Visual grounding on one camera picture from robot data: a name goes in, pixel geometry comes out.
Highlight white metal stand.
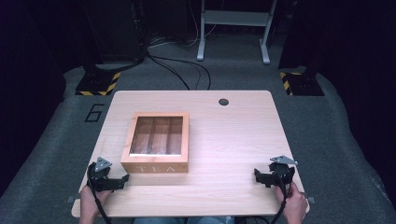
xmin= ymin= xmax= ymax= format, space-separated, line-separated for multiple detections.
xmin=196 ymin=0 xmax=278 ymax=65

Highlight black floor cables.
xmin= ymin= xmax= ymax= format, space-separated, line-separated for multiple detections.
xmin=145 ymin=50 xmax=213 ymax=91

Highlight wooden tea box glass lid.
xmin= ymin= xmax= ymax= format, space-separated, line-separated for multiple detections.
xmin=120 ymin=111 xmax=191 ymax=175

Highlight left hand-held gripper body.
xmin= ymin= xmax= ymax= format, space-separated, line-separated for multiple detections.
xmin=86 ymin=156 xmax=123 ymax=192

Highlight black tape floor mark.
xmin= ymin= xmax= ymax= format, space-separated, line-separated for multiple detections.
xmin=84 ymin=103 xmax=106 ymax=123

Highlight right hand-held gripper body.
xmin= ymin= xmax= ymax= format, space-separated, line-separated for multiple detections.
xmin=262 ymin=155 xmax=299 ymax=189

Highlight person's left hand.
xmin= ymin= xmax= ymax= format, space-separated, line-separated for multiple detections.
xmin=79 ymin=186 xmax=112 ymax=218

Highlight person's right hand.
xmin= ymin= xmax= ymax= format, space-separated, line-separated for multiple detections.
xmin=274 ymin=181 xmax=309 ymax=218

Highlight white floor cables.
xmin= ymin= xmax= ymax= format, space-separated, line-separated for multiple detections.
xmin=148 ymin=0 xmax=218 ymax=49

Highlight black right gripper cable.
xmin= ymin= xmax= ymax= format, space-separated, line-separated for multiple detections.
xmin=270 ymin=174 xmax=288 ymax=224

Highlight black stand base striped tape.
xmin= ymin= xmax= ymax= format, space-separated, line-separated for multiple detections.
xmin=278 ymin=71 xmax=325 ymax=97
xmin=75 ymin=71 xmax=121 ymax=97

